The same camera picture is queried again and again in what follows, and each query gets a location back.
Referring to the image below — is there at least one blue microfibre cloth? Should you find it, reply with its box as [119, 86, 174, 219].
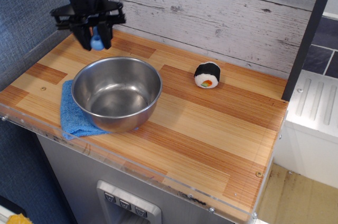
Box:
[60, 80, 110, 140]

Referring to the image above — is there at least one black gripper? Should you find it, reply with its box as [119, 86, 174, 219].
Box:
[51, 0, 126, 51]

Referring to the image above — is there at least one yellow black object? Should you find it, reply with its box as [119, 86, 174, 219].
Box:
[6, 214, 33, 224]

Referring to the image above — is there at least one stainless steel bowl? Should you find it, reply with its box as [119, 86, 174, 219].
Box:
[71, 57, 163, 133]

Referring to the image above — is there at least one plush sushi roll toy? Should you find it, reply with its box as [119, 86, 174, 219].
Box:
[194, 61, 221, 89]

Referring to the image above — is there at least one blue handled grey scoop spoon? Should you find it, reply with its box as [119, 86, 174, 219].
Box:
[90, 26, 105, 51]

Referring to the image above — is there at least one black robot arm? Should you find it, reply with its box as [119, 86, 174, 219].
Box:
[50, 0, 126, 51]

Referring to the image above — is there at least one white ribbed cabinet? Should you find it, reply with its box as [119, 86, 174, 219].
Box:
[274, 70, 337, 187]

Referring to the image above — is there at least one silver dispenser button panel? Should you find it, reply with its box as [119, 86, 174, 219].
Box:
[97, 180, 162, 223]

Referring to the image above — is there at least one dark grey right post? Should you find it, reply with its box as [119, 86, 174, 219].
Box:
[282, 0, 328, 101]

